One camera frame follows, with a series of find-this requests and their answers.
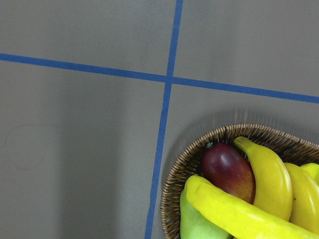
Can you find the green pear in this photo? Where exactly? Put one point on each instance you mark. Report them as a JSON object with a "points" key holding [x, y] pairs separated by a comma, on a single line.
{"points": [[193, 225]]}

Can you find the bright yellow banana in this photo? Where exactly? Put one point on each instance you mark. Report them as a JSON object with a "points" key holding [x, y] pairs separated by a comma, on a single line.
{"points": [[237, 217]]}

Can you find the yellow banana in basket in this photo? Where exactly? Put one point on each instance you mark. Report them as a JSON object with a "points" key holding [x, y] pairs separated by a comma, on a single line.
{"points": [[313, 170]]}

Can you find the large yellow banana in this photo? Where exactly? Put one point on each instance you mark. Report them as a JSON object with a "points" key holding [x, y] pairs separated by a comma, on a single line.
{"points": [[305, 211]]}

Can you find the red mango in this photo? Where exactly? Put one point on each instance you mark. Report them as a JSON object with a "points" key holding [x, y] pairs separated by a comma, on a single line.
{"points": [[225, 168]]}

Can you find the brown wicker basket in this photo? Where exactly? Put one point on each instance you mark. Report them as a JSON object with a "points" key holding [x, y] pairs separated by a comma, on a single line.
{"points": [[290, 149]]}

